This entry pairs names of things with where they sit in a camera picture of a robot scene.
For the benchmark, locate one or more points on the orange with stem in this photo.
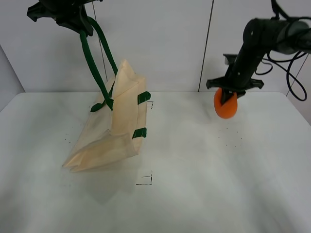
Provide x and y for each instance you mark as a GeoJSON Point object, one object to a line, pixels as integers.
{"type": "Point", "coordinates": [229, 108]}

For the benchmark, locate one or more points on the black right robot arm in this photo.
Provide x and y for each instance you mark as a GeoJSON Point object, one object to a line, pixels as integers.
{"type": "Point", "coordinates": [260, 37]}

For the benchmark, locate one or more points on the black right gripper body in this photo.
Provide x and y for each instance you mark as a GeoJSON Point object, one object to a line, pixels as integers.
{"type": "Point", "coordinates": [238, 78]}

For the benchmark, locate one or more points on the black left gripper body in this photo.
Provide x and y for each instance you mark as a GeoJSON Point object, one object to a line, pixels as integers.
{"type": "Point", "coordinates": [70, 14]}

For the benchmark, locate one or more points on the white linen bag green handles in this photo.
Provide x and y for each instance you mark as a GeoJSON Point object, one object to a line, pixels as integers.
{"type": "Point", "coordinates": [116, 126]}

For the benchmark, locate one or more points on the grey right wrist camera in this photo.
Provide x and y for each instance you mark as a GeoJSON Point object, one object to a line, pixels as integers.
{"type": "Point", "coordinates": [230, 58]}

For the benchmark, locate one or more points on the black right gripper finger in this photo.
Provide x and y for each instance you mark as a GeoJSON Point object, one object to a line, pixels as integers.
{"type": "Point", "coordinates": [228, 98]}

